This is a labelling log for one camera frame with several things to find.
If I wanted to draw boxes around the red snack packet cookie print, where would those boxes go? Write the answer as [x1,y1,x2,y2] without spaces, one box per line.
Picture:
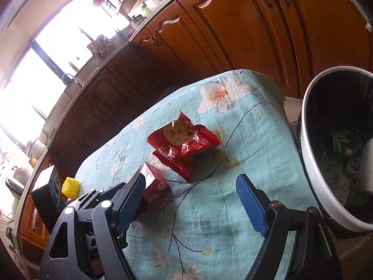
[147,111,221,159]

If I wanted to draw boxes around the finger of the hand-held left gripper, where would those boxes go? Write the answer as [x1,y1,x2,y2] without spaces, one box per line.
[74,181,129,208]

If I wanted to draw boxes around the green snack packet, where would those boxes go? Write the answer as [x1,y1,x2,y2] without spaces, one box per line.
[319,127,365,181]

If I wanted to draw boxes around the chrome sink faucet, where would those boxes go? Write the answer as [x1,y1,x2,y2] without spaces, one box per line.
[61,73,83,87]

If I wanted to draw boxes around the wooden lower cabinets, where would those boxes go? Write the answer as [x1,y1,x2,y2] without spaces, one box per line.
[17,0,373,266]

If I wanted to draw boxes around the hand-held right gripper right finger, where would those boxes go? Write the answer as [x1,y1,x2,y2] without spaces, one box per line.
[235,173,343,280]

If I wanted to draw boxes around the white kettle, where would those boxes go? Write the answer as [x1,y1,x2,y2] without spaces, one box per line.
[26,138,47,158]

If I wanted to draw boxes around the white round trash bin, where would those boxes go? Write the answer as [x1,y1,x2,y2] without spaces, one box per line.
[296,66,373,238]

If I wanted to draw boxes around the plain red snack packet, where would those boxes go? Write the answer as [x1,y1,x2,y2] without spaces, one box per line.
[152,149,194,184]

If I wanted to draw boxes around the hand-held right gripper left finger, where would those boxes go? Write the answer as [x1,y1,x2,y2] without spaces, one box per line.
[38,173,146,280]

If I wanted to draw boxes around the light blue floral tablecloth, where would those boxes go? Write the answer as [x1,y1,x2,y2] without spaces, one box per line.
[74,69,327,280]

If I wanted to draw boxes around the yellow foam fruit net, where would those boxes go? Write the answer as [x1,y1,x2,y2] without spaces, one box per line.
[62,177,80,199]

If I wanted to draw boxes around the dish rack with utensils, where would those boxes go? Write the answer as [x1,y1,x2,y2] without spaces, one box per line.
[87,33,115,62]

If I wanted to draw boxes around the kitchen window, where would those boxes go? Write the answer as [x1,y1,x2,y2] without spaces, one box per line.
[0,0,131,164]

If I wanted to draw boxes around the red paper carton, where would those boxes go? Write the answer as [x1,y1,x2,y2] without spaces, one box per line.
[135,162,172,221]

